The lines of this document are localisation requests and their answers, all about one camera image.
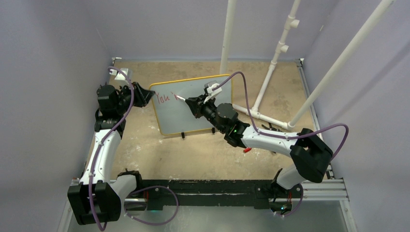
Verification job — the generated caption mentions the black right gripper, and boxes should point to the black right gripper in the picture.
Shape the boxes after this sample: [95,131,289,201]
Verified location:
[187,93,226,133]

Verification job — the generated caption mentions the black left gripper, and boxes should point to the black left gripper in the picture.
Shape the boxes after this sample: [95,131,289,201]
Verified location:
[116,81,154,115]

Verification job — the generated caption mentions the red whiteboard marker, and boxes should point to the red whiteboard marker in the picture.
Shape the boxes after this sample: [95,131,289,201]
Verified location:
[176,95,186,102]

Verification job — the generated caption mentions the yellow framed whiteboard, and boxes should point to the yellow framed whiteboard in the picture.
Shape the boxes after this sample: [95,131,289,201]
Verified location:
[149,74,230,136]

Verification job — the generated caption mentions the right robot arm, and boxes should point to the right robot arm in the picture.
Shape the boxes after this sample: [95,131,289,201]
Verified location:
[184,95,333,197]

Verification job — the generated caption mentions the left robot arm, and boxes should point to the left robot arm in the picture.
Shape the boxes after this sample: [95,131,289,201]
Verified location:
[67,82,156,225]

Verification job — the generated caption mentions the white vertical pole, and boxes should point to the white vertical pole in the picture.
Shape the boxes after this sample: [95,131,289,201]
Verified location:
[219,0,237,74]

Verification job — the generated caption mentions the red marker cap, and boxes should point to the red marker cap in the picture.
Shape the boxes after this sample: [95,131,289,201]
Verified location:
[243,147,252,153]

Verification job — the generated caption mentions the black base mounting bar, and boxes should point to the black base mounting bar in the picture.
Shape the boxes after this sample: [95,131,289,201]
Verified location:
[113,178,303,210]

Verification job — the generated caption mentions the white diagonal pole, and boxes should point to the white diagonal pole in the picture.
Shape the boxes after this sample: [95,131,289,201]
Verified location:
[287,0,395,129]

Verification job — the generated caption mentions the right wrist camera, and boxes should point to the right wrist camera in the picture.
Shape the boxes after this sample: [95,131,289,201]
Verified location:
[204,81,222,103]

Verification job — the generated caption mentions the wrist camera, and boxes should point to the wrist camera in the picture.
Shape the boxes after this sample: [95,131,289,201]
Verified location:
[108,68,132,87]
[204,81,222,103]

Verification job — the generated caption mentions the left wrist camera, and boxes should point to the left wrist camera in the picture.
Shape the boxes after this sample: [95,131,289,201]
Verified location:
[108,68,132,87]

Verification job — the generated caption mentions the black handled pliers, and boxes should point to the black handled pliers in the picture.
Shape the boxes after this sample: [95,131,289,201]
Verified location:
[261,123,287,132]

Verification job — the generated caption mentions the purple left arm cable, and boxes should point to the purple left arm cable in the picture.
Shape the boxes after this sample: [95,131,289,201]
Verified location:
[88,66,179,232]

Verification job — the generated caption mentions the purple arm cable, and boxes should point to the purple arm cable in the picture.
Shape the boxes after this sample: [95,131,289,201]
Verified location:
[213,71,349,218]
[88,66,179,232]

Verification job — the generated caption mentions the white PVC pipe frame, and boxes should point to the white PVC pipe frame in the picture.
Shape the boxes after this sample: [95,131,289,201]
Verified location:
[233,0,301,131]

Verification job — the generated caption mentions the aluminium front rail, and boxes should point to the aluminium front rail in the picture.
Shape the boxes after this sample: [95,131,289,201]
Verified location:
[58,178,358,232]

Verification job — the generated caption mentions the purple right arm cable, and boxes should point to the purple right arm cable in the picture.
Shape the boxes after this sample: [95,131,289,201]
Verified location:
[213,71,349,218]

